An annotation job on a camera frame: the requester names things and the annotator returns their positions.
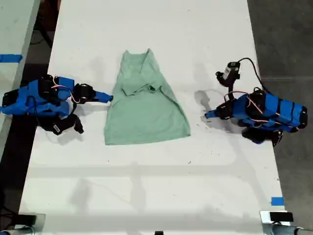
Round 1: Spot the white side table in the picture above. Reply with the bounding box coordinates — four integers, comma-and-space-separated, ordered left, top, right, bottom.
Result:
0, 0, 41, 154

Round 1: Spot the small blue tape square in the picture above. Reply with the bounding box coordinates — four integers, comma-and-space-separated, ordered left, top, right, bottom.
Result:
270, 196, 285, 207

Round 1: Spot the red white arm wire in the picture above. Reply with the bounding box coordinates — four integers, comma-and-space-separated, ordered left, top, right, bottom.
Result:
50, 75, 82, 104
245, 94, 267, 115

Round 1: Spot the black floor cable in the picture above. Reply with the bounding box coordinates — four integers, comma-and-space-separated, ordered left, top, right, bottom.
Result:
30, 22, 54, 48

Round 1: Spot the black camera stalk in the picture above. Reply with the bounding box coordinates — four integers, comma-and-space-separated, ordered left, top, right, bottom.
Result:
226, 82, 237, 99

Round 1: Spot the metal pipe clamp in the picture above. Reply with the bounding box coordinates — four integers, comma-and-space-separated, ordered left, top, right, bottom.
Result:
0, 226, 38, 235
262, 221, 313, 235

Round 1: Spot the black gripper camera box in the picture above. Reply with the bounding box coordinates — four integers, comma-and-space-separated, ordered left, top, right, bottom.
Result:
216, 62, 242, 87
50, 117, 85, 136

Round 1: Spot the long blue tape strip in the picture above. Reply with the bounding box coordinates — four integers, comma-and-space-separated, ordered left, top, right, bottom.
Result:
0, 54, 23, 64

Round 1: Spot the black box on white bracket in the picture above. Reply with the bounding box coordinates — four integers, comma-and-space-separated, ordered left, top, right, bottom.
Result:
259, 211, 294, 224

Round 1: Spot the black camera cable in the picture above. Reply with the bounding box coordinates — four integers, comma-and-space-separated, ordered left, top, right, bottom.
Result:
237, 57, 269, 93

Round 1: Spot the black box on clear plate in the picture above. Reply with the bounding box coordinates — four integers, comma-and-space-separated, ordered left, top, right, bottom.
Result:
14, 212, 46, 231

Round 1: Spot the pale green T-shirt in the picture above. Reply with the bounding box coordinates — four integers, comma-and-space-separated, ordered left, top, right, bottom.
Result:
104, 48, 191, 146

